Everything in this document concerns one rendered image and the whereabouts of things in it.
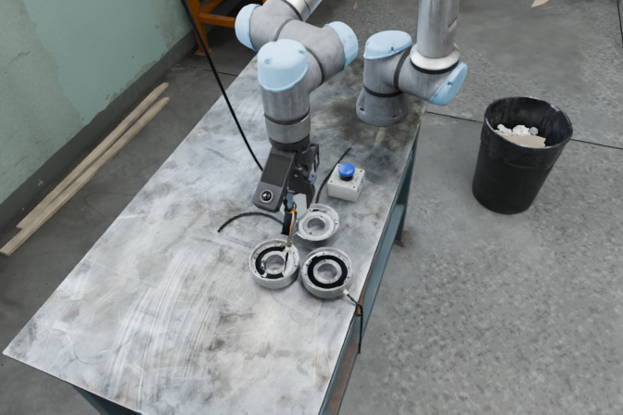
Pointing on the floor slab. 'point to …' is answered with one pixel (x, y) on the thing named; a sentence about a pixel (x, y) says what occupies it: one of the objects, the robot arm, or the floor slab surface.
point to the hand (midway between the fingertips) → (292, 216)
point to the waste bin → (517, 153)
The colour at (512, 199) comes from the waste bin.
